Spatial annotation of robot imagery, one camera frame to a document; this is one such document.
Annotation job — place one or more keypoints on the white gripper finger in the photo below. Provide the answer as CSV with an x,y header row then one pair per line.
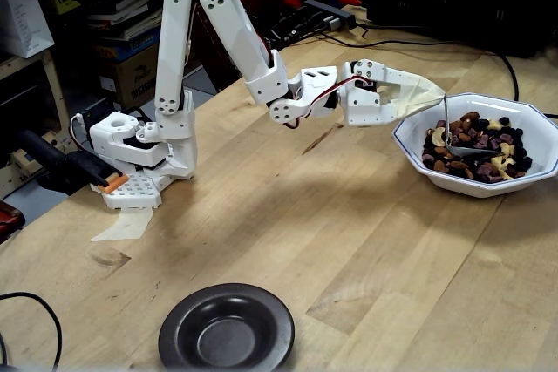
x,y
370,71
390,112

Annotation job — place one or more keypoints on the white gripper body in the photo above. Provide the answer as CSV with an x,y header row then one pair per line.
x,y
365,102

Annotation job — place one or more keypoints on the bent metal spoon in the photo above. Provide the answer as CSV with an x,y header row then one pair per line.
x,y
471,153

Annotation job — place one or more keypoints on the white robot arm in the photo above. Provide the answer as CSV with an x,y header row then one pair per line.
x,y
174,41

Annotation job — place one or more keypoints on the white octagonal bowl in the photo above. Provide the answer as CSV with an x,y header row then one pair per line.
x,y
410,132

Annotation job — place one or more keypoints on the dark brown metal plate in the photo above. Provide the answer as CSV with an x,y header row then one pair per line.
x,y
226,337

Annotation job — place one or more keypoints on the beige masking tape wrap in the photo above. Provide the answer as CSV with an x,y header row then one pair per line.
x,y
423,93

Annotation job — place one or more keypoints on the black power strip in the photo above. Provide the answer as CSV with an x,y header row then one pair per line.
x,y
322,7

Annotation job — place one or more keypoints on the nut and dried fruit mix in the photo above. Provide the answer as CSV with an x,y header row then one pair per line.
x,y
479,137

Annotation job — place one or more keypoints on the printed cardboard box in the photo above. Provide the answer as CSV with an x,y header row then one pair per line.
x,y
131,80

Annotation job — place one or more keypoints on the stack of books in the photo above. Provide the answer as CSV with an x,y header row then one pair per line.
x,y
122,6

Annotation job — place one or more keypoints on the beige masking tape strip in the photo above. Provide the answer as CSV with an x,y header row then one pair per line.
x,y
126,226

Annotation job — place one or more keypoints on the black clamp with orange pad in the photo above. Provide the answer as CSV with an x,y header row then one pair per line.
x,y
65,163

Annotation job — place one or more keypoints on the wooden shelf rack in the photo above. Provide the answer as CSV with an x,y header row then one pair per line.
x,y
52,80

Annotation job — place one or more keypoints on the yellow box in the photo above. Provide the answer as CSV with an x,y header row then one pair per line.
x,y
65,4

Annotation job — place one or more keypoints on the small labelled box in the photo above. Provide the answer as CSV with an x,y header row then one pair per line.
x,y
17,171

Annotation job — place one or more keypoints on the white paper bag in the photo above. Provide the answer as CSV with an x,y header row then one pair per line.
x,y
22,19

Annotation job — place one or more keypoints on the dark red stool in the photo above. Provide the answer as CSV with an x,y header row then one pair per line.
x,y
8,219

